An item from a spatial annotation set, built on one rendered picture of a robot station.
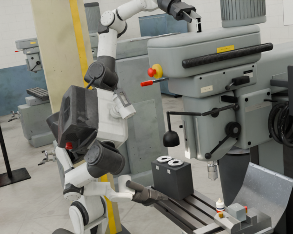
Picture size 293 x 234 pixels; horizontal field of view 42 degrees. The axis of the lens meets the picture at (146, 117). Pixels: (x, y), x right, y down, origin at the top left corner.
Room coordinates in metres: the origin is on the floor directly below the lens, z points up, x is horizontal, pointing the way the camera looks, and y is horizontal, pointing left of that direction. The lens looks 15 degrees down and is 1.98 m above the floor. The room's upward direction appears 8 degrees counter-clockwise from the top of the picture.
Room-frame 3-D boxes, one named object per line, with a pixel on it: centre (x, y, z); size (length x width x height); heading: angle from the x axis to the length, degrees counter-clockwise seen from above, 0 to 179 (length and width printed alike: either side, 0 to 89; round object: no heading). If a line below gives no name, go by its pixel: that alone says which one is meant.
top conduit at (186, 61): (1.56, -0.37, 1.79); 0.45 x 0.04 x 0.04; 116
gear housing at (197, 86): (1.69, -0.32, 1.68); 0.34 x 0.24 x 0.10; 116
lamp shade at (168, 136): (1.56, -0.09, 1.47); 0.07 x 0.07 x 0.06
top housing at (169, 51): (1.68, -0.29, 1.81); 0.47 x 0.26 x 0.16; 116
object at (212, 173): (1.67, -0.28, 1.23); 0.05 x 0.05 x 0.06
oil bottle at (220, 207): (1.70, -0.30, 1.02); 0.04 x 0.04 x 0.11
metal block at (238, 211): (1.53, -0.35, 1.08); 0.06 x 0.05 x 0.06; 23
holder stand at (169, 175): (2.06, -0.10, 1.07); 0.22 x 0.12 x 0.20; 37
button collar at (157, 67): (1.57, -0.07, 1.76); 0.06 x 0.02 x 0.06; 26
